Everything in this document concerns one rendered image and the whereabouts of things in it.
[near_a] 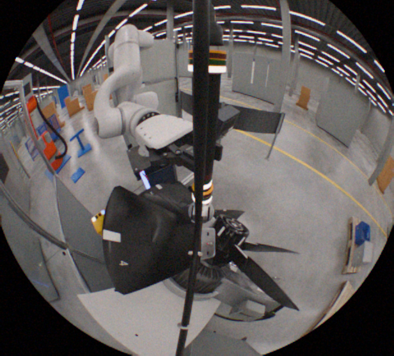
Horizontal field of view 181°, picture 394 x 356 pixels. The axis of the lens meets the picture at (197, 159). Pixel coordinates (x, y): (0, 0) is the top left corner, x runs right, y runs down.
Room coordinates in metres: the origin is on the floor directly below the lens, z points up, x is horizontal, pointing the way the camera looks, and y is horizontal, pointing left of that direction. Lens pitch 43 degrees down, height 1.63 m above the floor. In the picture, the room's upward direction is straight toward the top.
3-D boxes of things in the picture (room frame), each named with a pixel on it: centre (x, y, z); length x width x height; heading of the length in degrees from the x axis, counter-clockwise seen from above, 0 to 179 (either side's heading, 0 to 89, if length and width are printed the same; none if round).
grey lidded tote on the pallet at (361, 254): (-1.00, -2.83, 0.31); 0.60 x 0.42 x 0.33; 56
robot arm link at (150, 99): (0.80, 0.32, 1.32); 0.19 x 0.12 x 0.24; 112
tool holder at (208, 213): (0.16, -0.01, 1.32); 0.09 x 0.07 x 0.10; 174
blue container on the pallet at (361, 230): (-0.59, -3.11, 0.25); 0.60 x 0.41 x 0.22; 56
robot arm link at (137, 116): (0.28, 0.12, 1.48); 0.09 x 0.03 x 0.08; 139
